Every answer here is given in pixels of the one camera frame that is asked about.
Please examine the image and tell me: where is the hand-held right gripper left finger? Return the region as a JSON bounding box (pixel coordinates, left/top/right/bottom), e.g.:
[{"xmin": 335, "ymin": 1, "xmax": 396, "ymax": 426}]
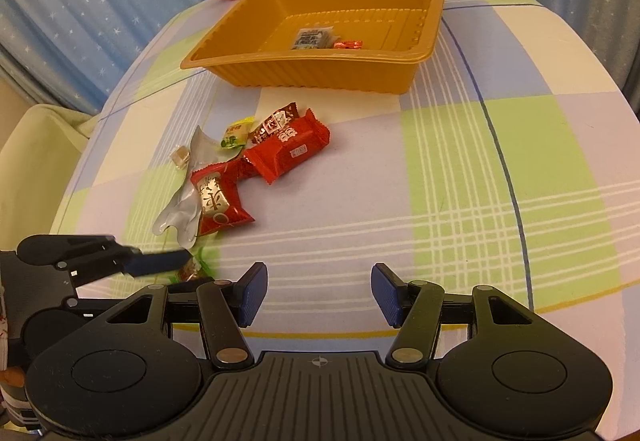
[{"xmin": 102, "ymin": 262, "xmax": 268, "ymax": 369}]

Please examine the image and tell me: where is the checked tablecloth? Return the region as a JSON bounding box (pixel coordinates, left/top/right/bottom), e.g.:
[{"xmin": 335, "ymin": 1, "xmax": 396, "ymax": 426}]
[{"xmin": 50, "ymin": 0, "xmax": 640, "ymax": 441}]

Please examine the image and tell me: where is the yellow green candy packet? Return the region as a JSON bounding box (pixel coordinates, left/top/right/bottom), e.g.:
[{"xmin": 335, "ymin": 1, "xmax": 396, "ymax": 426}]
[{"xmin": 220, "ymin": 117, "xmax": 254, "ymax": 149}]

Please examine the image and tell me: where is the grey white snack packet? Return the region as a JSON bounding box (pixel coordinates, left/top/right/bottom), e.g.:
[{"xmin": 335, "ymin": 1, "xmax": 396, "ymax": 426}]
[{"xmin": 291, "ymin": 26, "xmax": 335, "ymax": 50}]

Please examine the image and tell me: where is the silver foil pouch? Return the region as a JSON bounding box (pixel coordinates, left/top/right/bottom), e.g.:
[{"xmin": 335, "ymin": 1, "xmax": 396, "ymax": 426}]
[{"xmin": 153, "ymin": 125, "xmax": 247, "ymax": 249}]

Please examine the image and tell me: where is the red candy with gold label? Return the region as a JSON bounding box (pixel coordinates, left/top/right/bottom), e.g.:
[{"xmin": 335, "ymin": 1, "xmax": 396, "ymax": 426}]
[{"xmin": 190, "ymin": 156, "xmax": 256, "ymax": 238}]

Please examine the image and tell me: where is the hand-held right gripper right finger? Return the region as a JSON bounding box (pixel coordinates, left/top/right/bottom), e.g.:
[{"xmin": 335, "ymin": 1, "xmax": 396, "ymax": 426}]
[{"xmin": 371, "ymin": 263, "xmax": 538, "ymax": 369}]

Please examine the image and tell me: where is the brown red candy packet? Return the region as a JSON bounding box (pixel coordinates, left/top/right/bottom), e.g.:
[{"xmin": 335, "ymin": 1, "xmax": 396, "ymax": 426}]
[{"xmin": 248, "ymin": 102, "xmax": 300, "ymax": 145}]

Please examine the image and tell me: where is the small clear candy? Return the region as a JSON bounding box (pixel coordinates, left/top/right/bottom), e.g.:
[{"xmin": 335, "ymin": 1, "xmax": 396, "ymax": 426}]
[{"xmin": 167, "ymin": 246, "xmax": 216, "ymax": 283}]

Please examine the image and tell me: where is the pale green cushion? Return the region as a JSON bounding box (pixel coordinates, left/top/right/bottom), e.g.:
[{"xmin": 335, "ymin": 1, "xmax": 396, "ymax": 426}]
[{"xmin": 0, "ymin": 103, "xmax": 101, "ymax": 252}]

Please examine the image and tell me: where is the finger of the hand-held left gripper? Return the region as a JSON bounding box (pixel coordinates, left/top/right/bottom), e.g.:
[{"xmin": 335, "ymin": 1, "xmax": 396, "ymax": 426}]
[
  {"xmin": 167, "ymin": 277, "xmax": 216, "ymax": 295},
  {"xmin": 16, "ymin": 234, "xmax": 194, "ymax": 284}
]

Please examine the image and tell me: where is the golden plastic tray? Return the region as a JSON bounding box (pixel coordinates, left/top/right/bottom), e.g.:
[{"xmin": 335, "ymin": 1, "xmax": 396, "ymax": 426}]
[{"xmin": 180, "ymin": 0, "xmax": 452, "ymax": 95}]

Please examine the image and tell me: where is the large red snack packet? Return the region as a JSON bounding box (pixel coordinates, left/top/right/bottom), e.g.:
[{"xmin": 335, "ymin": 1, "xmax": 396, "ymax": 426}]
[{"xmin": 243, "ymin": 108, "xmax": 331, "ymax": 185}]

